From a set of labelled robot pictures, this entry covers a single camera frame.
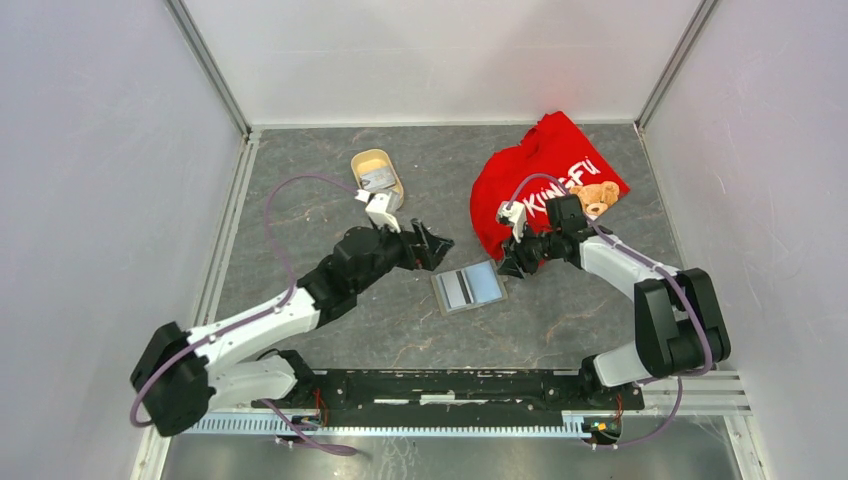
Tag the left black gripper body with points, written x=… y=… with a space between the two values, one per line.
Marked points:
x=409 y=255

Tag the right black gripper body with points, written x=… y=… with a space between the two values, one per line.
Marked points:
x=531 y=250

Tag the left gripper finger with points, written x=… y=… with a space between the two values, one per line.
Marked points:
x=433 y=254
x=428 y=241

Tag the beige oval tray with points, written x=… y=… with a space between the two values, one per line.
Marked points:
x=372 y=159

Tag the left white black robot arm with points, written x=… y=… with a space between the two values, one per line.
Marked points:
x=184 y=374

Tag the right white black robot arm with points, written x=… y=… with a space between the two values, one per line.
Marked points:
x=679 y=327

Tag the silver VIP credit card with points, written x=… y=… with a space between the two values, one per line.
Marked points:
x=378 y=179

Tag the red kung fu t-shirt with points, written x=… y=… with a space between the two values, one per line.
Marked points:
x=553 y=159

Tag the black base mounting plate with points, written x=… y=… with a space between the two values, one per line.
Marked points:
x=454 y=398

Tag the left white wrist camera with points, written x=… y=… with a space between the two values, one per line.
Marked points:
x=380 y=207

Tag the aluminium frame rail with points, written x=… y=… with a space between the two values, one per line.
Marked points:
x=719 y=393

